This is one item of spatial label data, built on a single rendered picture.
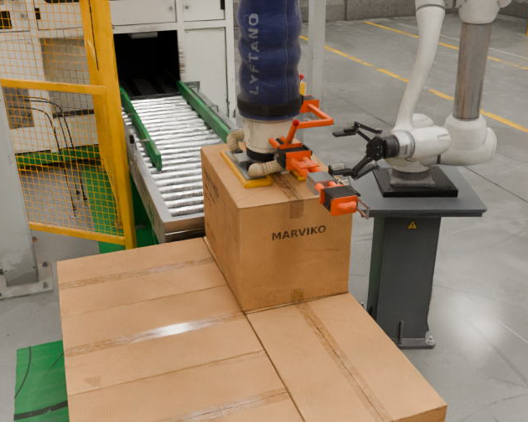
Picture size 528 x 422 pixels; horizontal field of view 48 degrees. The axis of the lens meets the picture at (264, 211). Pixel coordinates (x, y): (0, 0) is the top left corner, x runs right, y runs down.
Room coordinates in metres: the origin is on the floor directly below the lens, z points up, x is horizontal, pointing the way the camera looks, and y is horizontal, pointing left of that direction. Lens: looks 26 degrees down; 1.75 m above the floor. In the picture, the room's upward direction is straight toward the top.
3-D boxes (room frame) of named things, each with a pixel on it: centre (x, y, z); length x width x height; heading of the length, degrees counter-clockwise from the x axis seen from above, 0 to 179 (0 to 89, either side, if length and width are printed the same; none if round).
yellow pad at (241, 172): (2.02, 0.07, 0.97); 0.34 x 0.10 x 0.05; 18
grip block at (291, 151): (1.81, -0.10, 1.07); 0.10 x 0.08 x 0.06; 108
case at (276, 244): (2.04, -0.02, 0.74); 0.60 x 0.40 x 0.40; 17
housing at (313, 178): (1.61, -0.17, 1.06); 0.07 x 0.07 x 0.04; 18
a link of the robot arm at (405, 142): (1.90, -0.46, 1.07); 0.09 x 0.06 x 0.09; 18
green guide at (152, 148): (3.74, 0.86, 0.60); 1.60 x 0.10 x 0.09; 19
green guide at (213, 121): (3.92, 0.35, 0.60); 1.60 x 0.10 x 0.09; 19
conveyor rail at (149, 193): (3.38, 0.80, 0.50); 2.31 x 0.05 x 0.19; 19
